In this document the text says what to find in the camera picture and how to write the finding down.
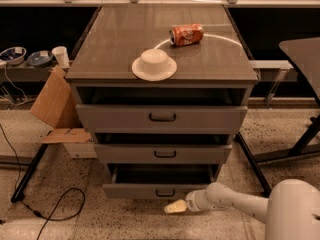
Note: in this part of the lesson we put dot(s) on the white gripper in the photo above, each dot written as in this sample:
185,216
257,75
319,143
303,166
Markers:
192,202

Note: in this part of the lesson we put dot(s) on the grey bottom drawer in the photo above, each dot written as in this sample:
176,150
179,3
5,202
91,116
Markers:
158,181

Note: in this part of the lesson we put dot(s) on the grey drawer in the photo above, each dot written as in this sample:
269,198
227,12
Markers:
158,181
161,119
162,154

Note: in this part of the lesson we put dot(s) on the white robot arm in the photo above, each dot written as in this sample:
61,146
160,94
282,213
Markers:
291,212

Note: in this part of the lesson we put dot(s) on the grey middle drawer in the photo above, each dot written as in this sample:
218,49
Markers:
162,154

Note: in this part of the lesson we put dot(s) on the grey drawer cabinet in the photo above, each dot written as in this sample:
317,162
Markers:
214,72

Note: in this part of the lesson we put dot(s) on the grey top drawer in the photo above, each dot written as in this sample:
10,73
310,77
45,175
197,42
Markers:
161,119

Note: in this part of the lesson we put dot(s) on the white upturned bowl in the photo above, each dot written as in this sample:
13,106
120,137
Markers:
154,65

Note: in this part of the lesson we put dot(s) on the brown cardboard box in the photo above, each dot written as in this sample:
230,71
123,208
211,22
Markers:
55,106

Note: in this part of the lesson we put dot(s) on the black left stand leg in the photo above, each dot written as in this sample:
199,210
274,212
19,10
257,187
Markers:
18,194

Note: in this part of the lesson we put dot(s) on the orange soda can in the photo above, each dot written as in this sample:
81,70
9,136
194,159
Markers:
188,34

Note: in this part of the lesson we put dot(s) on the white paper cup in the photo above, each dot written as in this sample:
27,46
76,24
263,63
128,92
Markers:
61,55

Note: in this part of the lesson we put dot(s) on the dark table top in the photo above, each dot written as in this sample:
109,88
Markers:
304,55

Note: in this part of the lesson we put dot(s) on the blue patterned bowl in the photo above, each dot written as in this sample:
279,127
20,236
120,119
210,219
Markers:
40,58

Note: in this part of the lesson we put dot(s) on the grey side shelf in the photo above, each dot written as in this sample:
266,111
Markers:
25,72

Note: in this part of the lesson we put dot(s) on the white and blue bowl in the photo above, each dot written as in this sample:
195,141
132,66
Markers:
14,55

